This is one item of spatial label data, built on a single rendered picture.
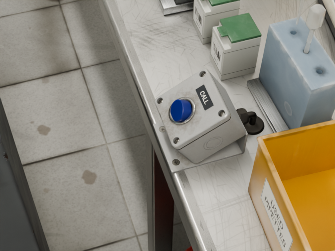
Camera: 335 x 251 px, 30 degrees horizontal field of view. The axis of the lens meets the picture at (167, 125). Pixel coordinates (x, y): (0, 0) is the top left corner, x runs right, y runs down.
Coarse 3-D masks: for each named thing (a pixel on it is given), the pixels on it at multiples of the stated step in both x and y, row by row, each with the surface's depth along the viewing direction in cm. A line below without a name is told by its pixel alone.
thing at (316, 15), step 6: (312, 6) 62; (318, 6) 62; (312, 12) 62; (318, 12) 62; (324, 12) 62; (312, 18) 62; (318, 18) 62; (306, 24) 64; (312, 24) 63; (318, 24) 63
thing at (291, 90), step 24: (288, 24) 69; (264, 48) 72; (288, 48) 67; (312, 48) 67; (264, 72) 74; (288, 72) 68; (312, 72) 65; (264, 96) 75; (288, 96) 70; (312, 96) 65; (288, 120) 71; (312, 120) 69
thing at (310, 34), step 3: (312, 30) 64; (309, 33) 65; (312, 33) 64; (309, 36) 65; (312, 36) 65; (309, 39) 65; (306, 42) 66; (309, 42) 66; (306, 45) 66; (309, 45) 66; (306, 48) 66; (309, 48) 66; (306, 51) 67
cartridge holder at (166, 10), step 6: (162, 0) 84; (168, 0) 84; (174, 0) 83; (180, 0) 83; (186, 0) 83; (192, 0) 84; (162, 6) 84; (168, 6) 83; (174, 6) 83; (180, 6) 84; (186, 6) 84; (192, 6) 84; (168, 12) 84; (174, 12) 84
